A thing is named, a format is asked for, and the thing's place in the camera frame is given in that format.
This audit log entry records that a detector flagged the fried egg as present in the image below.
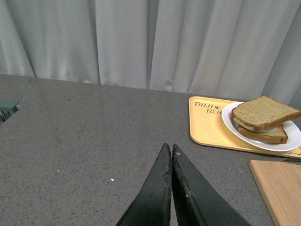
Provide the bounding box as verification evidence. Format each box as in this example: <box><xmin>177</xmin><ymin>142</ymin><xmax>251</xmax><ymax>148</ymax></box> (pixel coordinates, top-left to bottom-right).
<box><xmin>233</xmin><ymin>118</ymin><xmax>283</xmax><ymax>132</ymax></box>

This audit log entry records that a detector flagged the bread slice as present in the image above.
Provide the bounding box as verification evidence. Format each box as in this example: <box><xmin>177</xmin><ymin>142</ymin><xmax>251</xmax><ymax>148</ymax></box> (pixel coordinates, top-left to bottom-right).
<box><xmin>238</xmin><ymin>124</ymin><xmax>288</xmax><ymax>144</ymax></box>
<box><xmin>231</xmin><ymin>96</ymin><xmax>301</xmax><ymax>126</ymax></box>

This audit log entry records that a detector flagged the white round plate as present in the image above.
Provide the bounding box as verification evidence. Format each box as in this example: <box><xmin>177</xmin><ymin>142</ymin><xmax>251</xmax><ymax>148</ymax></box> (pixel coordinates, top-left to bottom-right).
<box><xmin>222</xmin><ymin>102</ymin><xmax>301</xmax><ymax>152</ymax></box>

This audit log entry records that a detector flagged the green plastic basket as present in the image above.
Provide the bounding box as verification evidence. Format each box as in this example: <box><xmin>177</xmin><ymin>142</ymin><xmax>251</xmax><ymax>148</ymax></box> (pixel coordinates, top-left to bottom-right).
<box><xmin>0</xmin><ymin>99</ymin><xmax>19</xmax><ymax>124</ymax></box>

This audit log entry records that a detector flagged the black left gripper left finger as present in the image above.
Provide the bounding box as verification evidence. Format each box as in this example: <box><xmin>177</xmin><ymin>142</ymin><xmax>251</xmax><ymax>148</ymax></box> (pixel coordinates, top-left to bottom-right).
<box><xmin>117</xmin><ymin>144</ymin><xmax>173</xmax><ymax>226</ymax></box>

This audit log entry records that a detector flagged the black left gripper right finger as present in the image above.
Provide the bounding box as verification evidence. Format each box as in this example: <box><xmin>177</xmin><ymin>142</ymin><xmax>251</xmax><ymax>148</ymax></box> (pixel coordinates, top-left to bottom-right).
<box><xmin>172</xmin><ymin>144</ymin><xmax>250</xmax><ymax>226</ymax></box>

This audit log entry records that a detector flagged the grey curtain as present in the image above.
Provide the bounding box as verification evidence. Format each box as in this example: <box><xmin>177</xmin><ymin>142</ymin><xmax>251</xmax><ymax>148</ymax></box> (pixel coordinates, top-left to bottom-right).
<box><xmin>0</xmin><ymin>0</ymin><xmax>301</xmax><ymax>106</ymax></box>

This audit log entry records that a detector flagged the yellow bear tray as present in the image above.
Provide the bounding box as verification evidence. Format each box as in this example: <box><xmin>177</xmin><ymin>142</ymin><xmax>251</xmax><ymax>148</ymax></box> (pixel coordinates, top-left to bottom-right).
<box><xmin>189</xmin><ymin>97</ymin><xmax>301</xmax><ymax>158</ymax></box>

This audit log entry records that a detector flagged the bamboo cutting board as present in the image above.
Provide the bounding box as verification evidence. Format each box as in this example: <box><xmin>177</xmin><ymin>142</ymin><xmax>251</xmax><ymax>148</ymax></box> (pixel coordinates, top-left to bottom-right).
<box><xmin>249</xmin><ymin>160</ymin><xmax>301</xmax><ymax>226</ymax></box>

